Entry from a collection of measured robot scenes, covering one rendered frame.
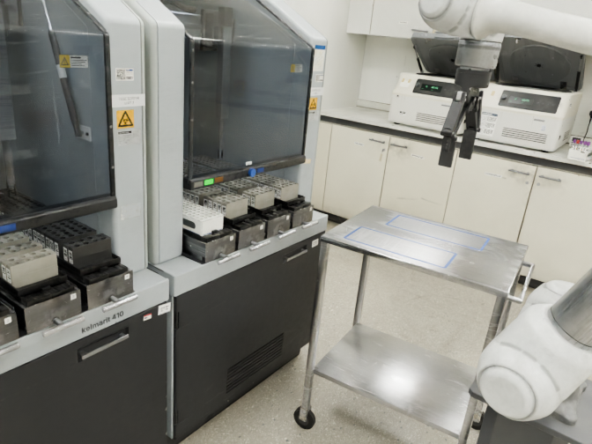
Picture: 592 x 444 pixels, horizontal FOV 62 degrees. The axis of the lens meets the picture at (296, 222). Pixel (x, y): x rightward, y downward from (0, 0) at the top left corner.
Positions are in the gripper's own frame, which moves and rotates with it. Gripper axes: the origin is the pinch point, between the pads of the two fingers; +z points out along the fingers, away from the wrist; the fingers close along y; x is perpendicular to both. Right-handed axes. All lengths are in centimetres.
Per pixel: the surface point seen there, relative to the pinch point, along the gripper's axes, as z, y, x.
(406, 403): 92, 24, 7
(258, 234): 43, 9, 66
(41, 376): 59, -70, 66
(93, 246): 33, -50, 73
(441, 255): 37.9, 31.2, 7.9
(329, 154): 63, 219, 170
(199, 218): 33, -14, 73
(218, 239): 39, -11, 66
